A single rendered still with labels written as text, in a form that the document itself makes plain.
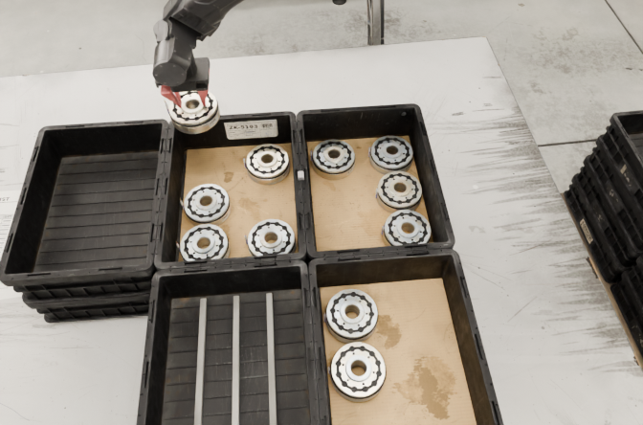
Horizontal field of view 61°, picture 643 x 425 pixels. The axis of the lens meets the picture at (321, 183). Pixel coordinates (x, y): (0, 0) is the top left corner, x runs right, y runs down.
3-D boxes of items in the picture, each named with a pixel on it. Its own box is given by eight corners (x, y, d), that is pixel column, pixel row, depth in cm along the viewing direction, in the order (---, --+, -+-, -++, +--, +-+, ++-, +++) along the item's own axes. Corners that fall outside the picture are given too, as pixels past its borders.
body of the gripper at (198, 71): (209, 87, 105) (202, 57, 99) (156, 90, 105) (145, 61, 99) (210, 63, 109) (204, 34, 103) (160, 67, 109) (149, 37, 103)
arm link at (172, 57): (222, 11, 98) (180, -14, 92) (222, 55, 91) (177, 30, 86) (187, 52, 104) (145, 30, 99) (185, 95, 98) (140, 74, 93)
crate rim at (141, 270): (44, 132, 128) (39, 125, 126) (171, 124, 130) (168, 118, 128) (-1, 287, 105) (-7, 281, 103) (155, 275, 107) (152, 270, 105)
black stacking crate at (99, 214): (60, 158, 136) (41, 127, 127) (179, 150, 138) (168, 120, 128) (23, 306, 113) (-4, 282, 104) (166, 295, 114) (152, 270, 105)
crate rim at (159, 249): (171, 124, 130) (169, 118, 128) (296, 117, 131) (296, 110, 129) (155, 275, 107) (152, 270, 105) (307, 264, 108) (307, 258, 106)
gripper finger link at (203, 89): (214, 115, 112) (206, 82, 104) (180, 118, 112) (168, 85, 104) (215, 92, 116) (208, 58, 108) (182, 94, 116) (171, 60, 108)
